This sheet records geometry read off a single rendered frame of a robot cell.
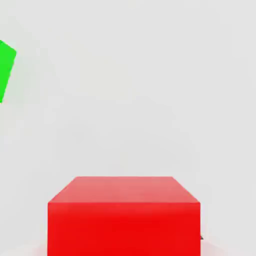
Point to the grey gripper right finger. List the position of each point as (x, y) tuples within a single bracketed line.
[(206, 249)]

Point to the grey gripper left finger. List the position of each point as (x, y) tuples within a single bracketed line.
[(43, 251)]

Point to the small red cube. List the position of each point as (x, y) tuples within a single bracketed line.
[(124, 224)]

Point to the small green cube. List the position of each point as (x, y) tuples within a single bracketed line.
[(5, 68)]

